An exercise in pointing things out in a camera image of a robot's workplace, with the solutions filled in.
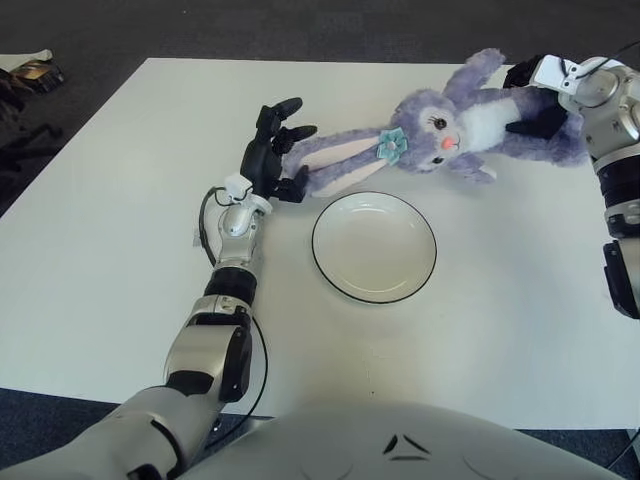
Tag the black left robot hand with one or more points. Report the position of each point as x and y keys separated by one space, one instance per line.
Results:
x=262 y=160

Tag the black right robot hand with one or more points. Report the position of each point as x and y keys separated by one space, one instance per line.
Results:
x=545 y=122

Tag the purple plush bunny doll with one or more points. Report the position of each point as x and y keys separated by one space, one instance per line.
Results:
x=425 y=130

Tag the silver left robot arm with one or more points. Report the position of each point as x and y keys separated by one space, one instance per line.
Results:
x=200 y=350

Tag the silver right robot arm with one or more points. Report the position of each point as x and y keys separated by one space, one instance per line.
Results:
x=615 y=115

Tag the white plate with black rim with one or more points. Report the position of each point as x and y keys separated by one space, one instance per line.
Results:
x=375 y=247

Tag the dark box on floor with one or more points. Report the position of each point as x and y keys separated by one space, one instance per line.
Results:
x=40 y=75

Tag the black chair base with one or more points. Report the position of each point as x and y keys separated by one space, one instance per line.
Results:
x=20 y=135

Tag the white cloth on floor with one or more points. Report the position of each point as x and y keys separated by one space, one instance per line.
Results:
x=22 y=59

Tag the grey robot torso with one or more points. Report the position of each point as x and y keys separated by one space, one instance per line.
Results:
x=375 y=445

